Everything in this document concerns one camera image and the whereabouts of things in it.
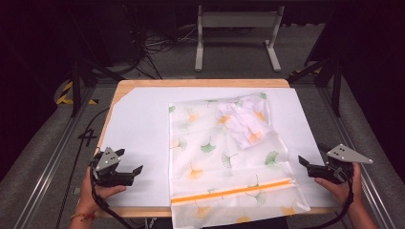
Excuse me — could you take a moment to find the person's right hand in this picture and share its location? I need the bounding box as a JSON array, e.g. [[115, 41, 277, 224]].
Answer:
[[313, 161, 365, 209]]

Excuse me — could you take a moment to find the white paper sheet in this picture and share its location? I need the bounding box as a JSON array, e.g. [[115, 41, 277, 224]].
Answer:
[[95, 86, 339, 208]]

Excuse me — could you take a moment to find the person's left hand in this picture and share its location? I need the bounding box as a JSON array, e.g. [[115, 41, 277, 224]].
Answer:
[[76, 166, 128, 217]]

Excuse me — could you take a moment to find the aluminium rail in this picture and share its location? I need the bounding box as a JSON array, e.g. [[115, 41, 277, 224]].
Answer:
[[317, 85, 396, 229], [12, 85, 97, 229]]

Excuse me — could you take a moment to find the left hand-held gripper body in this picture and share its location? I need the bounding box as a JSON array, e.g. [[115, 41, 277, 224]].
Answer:
[[90, 146, 136, 188]]

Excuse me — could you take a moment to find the white folded garment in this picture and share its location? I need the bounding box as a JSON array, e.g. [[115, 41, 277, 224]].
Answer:
[[217, 94, 278, 151]]

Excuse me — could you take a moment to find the black metal stand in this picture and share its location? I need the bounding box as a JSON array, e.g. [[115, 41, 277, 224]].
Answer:
[[287, 56, 344, 118], [69, 56, 126, 118]]

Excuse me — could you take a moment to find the thin black floor cable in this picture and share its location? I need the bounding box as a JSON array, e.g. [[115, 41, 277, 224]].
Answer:
[[54, 107, 111, 229]]

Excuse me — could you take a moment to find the orange beaded bracelet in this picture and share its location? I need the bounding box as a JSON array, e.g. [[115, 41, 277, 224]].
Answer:
[[69, 212, 97, 222]]

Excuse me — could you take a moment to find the leaf print zipper storage bag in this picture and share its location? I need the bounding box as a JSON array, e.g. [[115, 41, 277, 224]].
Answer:
[[167, 92, 312, 229]]

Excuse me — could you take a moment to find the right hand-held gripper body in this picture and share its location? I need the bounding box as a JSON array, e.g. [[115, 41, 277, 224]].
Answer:
[[306, 143, 374, 186]]

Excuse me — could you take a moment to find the white metal stand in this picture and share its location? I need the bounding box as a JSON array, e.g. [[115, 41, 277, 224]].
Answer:
[[194, 4, 286, 73]]

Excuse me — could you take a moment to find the tangle of black floor cables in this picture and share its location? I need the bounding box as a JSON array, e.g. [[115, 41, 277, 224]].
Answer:
[[125, 6, 199, 80]]

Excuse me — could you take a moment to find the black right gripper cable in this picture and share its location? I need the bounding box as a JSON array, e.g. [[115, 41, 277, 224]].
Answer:
[[314, 173, 357, 229]]

